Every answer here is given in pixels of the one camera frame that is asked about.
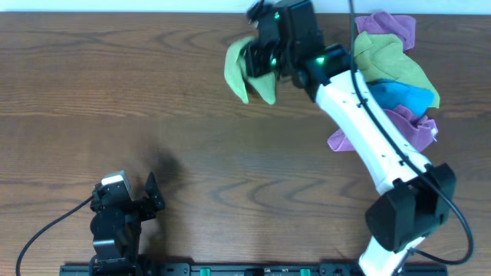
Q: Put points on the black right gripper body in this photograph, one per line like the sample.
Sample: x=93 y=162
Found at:
x=273 y=59

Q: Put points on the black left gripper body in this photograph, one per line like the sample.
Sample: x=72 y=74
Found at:
x=144 y=209

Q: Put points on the light green cloth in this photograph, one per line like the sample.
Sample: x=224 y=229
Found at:
x=237 y=78

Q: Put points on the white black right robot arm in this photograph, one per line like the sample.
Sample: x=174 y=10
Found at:
x=413 y=194

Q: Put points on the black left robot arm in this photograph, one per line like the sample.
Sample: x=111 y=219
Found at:
x=116 y=226

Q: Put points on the olive green cloth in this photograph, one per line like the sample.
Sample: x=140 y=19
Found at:
x=382 y=57

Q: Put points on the purple cloth far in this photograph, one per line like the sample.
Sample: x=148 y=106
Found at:
x=384 y=23

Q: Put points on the purple cloth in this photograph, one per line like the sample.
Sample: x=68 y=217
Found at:
x=420 y=132
x=384 y=23

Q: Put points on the blue cloth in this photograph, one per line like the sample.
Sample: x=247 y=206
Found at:
x=390 y=94

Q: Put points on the purple cloth near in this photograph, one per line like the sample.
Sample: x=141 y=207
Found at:
x=420 y=132

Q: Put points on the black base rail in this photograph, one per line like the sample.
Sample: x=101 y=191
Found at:
x=323 y=269

